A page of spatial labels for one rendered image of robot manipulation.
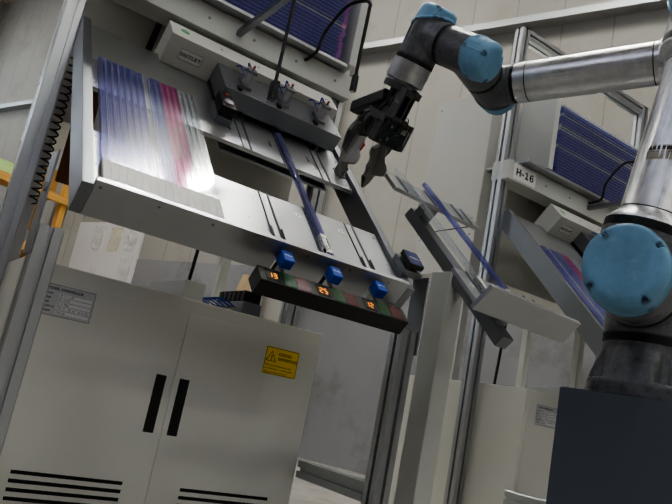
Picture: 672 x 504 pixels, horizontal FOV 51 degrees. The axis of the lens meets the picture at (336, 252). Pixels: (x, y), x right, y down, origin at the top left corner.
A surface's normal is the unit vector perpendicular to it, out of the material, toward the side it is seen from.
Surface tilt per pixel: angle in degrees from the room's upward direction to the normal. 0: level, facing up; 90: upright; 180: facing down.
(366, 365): 90
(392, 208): 90
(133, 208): 134
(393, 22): 90
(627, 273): 97
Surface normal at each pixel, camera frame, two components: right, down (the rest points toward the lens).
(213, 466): 0.56, -0.07
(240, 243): 0.26, 0.62
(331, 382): -0.55, -0.28
